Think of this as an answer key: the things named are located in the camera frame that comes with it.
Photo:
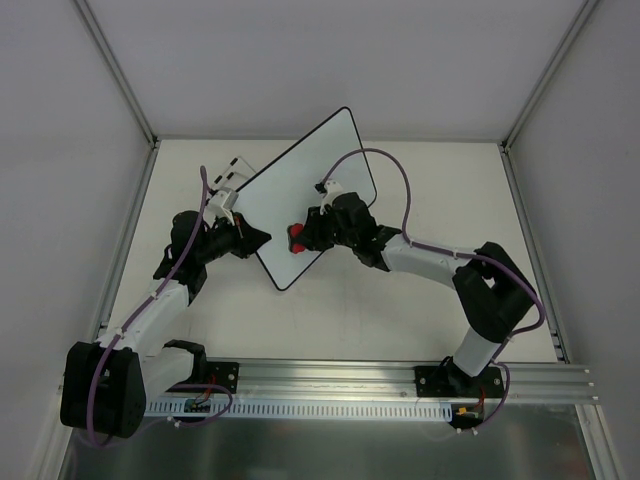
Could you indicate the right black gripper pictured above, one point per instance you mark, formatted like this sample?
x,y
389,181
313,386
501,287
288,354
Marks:
x,y
314,235

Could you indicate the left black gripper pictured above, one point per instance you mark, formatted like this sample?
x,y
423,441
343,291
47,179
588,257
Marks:
x,y
241,236

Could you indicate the red and black eraser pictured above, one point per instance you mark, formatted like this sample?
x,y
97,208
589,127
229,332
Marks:
x,y
294,231

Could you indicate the white whiteboard with black rim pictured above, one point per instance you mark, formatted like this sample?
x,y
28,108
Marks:
x,y
281,193

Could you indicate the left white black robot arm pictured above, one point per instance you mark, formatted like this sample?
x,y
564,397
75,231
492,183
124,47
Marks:
x,y
108,383

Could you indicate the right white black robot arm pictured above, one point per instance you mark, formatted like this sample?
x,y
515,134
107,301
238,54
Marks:
x,y
494,294

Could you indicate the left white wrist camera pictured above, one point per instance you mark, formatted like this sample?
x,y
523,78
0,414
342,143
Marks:
x,y
221,203

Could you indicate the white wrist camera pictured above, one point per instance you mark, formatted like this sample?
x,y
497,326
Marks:
x,y
329,191
221,203

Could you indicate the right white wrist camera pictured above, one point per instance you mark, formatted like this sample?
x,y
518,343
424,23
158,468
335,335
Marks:
x,y
329,191

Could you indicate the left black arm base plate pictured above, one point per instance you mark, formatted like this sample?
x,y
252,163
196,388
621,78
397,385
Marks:
x,y
222,373

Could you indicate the aluminium mounting rail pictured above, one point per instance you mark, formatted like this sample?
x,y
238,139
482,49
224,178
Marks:
x,y
524,382

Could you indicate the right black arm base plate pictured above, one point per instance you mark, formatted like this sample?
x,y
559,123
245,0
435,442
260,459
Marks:
x,y
445,381

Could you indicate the white slotted cable duct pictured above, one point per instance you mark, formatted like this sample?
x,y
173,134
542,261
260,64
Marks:
x,y
256,408

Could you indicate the left aluminium frame post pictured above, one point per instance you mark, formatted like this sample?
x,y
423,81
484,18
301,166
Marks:
x,y
98,37

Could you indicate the aluminium frame post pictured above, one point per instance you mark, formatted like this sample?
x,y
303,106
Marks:
x,y
575,28
98,37

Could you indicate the right aluminium frame post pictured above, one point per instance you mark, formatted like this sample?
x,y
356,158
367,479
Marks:
x,y
575,28

